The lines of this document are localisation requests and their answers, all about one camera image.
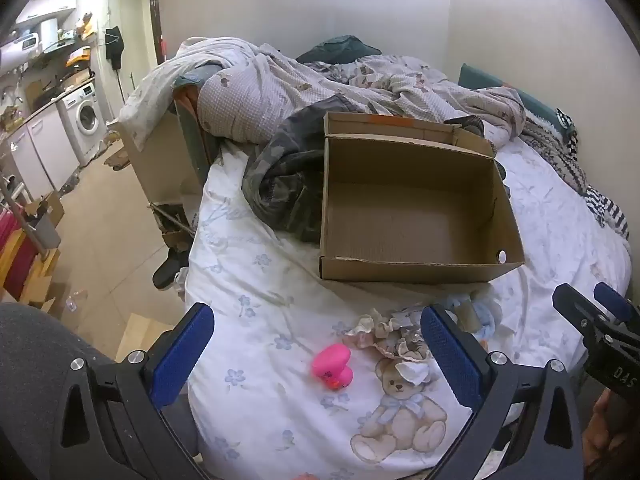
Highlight dark teal pillow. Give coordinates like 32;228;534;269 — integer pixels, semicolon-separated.
457;63;576;133

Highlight white washing machine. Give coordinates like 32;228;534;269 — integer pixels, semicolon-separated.
56;82;108;166

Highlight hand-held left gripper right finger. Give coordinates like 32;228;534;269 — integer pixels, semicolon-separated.
421;304;585;480

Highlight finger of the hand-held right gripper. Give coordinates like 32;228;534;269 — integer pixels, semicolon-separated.
552;284;608;336
595;282;640;328

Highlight pink suitcase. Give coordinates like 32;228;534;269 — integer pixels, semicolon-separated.
0;207;40;302

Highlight black hanging garment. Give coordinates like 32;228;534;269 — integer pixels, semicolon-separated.
104;25;125;72

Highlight ruffled cream scrunchie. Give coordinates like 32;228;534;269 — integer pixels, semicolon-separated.
342;314;388;350

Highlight blue and white plush toy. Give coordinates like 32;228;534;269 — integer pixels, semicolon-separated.
445;292;503;343

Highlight dark green cloth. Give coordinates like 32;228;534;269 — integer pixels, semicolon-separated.
295;35;383;65

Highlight clear plastic bottle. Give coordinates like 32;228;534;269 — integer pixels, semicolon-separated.
65;289;92;312

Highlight black shoe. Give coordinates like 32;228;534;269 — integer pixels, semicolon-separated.
152;251;189;291

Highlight ruffled pale pink scrunchie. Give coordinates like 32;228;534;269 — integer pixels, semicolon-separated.
375;327;432;386

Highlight camouflage jacket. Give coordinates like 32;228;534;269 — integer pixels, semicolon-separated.
241;94;511;245

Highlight beige bed end board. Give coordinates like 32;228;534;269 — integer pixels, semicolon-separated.
116;110;211;207

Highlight black and white knitted blanket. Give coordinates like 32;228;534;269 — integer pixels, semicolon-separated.
520;109;631;241

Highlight brown cardboard box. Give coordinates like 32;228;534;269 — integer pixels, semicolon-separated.
319;111;526;283

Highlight pink rubber duck toy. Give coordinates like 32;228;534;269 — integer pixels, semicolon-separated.
311;344;355;392

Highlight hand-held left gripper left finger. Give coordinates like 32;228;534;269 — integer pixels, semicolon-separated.
60;302;216;480

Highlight flat cardboard piece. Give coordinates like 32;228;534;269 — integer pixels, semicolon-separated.
115;312;177;362

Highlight white kitchen cabinets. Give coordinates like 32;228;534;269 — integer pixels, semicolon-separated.
9;105;81;197

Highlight grey bin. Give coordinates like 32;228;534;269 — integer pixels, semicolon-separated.
25;204;64;252

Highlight dark door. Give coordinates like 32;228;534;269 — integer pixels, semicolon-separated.
147;0;164;67

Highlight person's right hand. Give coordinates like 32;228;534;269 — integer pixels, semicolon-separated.
582;390;640;471

